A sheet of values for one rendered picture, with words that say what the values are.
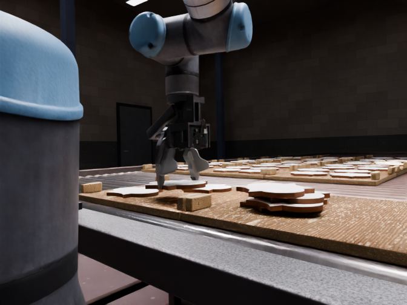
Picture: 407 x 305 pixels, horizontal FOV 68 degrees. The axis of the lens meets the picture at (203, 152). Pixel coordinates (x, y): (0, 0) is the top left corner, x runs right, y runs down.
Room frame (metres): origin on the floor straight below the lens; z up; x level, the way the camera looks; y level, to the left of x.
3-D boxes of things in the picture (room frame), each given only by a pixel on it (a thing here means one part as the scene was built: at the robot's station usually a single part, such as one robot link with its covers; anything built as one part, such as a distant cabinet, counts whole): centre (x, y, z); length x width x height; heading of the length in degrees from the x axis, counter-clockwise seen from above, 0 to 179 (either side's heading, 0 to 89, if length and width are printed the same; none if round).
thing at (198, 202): (0.59, 0.01, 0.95); 0.06 x 0.02 x 0.03; 138
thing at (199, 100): (0.69, 0.04, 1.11); 0.09 x 0.08 x 0.12; 49
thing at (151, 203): (0.83, 0.09, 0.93); 0.41 x 0.35 x 0.02; 49
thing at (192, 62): (0.69, 0.05, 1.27); 0.09 x 0.08 x 0.11; 157
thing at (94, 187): (0.86, 0.32, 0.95); 0.06 x 0.02 x 0.03; 139
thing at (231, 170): (1.52, -0.21, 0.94); 0.41 x 0.35 x 0.04; 48
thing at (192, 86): (0.69, 0.04, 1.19); 0.08 x 0.08 x 0.05
